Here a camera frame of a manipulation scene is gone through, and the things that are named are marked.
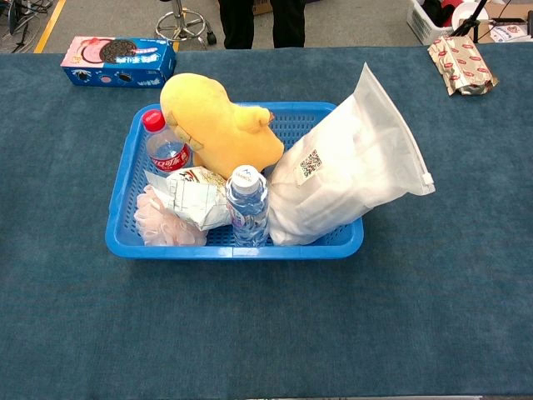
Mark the clear water bottle white cap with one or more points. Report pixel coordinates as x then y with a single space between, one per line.
247 208

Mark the yellow plush toy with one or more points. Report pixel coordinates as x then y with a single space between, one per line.
220 125

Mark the white frosted zip bag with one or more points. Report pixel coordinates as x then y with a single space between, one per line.
354 175

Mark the blue perforated plastic basket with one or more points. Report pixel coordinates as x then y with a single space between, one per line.
325 125

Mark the white storage bin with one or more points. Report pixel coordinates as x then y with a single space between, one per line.
420 25

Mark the white crinkled snack bag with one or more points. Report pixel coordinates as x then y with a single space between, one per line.
195 202

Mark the red-capped cola bottle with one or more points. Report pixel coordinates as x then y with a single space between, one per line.
166 152

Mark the dark blue table cloth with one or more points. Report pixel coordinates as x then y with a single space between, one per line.
266 325

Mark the person in black trousers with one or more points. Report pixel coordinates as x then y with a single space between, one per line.
237 25

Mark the chrome stool base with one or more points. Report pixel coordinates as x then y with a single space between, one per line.
183 25

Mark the blue pink Oreo box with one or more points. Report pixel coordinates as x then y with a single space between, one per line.
125 62

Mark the cream red-print foil snack bag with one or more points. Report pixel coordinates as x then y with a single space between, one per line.
464 62

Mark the black tripod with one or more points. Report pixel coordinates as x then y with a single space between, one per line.
468 21

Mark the brown cardboard box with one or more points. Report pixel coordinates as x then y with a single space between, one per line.
506 12

